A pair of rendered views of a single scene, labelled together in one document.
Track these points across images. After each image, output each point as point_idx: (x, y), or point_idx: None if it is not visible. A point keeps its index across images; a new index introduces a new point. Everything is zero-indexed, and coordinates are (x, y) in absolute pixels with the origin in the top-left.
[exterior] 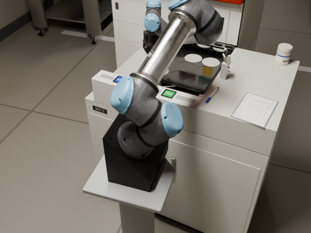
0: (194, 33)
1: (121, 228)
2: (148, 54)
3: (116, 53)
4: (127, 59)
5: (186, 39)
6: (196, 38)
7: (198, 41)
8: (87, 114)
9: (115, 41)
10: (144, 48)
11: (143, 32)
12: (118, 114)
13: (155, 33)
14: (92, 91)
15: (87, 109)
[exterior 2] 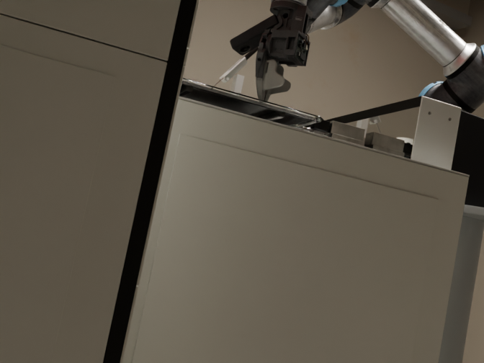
0: (342, 10)
1: (462, 361)
2: (446, 25)
3: (171, 132)
4: (250, 115)
5: (328, 21)
6: (341, 17)
7: (338, 22)
8: (459, 232)
9: (184, 68)
10: (301, 52)
11: (307, 11)
12: (477, 116)
13: (320, 13)
14: (438, 166)
15: (462, 214)
